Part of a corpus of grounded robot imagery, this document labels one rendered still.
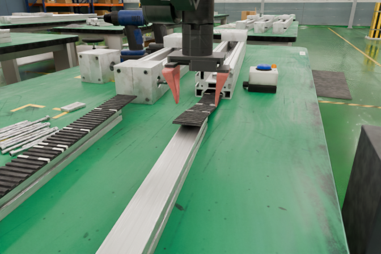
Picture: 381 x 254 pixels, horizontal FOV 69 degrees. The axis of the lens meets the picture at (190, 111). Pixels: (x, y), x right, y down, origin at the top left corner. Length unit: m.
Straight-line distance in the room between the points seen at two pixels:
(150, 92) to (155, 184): 0.38
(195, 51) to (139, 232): 0.32
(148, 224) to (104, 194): 0.12
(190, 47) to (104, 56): 0.47
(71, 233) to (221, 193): 0.19
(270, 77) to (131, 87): 0.38
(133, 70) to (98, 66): 0.24
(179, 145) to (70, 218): 0.18
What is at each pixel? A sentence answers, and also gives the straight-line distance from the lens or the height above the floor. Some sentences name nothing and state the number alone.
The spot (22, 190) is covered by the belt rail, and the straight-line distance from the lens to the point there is 0.43.
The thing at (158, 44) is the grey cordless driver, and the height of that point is 0.85.
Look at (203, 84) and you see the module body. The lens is 0.75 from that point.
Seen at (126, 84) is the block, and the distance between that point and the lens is 0.72.
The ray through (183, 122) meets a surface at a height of 0.83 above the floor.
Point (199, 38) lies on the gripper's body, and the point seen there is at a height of 0.96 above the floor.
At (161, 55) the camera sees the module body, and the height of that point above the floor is 0.85.
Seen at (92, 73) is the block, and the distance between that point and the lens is 0.95.
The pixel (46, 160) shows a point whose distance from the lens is 0.44.
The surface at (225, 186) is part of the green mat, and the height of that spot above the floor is 0.78.
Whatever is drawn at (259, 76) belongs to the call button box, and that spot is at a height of 0.83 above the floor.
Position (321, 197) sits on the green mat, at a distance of 0.42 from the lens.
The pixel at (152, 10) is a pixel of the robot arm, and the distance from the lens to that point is 0.53.
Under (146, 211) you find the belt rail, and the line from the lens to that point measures 0.32.
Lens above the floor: 1.02
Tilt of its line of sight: 21 degrees down
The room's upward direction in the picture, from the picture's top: straight up
